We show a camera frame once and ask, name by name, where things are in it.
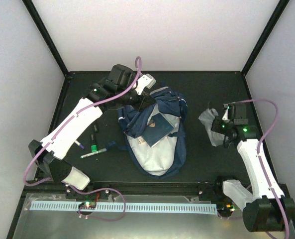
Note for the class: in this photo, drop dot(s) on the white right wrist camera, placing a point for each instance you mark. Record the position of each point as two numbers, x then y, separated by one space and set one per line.
225 116

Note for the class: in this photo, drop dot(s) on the grey pencil pouch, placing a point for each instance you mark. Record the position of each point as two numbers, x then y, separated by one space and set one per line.
206 118

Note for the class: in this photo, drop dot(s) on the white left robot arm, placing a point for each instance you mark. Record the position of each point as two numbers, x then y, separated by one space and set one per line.
122 87

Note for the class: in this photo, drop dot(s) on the white green pen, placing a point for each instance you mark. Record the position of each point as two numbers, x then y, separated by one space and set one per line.
93 153

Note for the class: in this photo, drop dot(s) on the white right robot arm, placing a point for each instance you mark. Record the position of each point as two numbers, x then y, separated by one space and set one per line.
265 207

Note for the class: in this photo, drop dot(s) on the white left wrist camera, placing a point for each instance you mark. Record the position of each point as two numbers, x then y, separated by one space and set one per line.
145 81

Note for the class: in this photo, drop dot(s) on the green capped marker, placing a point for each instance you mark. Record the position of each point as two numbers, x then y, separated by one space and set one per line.
93 143

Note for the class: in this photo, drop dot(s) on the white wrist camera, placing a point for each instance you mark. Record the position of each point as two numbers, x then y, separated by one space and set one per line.
145 81
225 116

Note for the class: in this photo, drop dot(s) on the white slotted cable duct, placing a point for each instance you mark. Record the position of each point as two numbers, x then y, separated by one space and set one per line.
114 207

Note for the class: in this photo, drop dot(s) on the dark blue notebook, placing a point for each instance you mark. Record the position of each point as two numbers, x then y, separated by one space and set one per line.
157 128

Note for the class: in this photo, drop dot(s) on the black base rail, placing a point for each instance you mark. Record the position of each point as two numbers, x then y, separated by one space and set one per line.
203 190

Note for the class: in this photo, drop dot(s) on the navy blue student backpack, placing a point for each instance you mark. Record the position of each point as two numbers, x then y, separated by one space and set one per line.
167 157

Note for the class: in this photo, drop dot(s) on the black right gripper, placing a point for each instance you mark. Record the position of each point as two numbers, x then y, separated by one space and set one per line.
217 125

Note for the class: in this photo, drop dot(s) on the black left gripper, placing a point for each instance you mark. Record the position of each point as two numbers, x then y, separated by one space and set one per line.
146 102

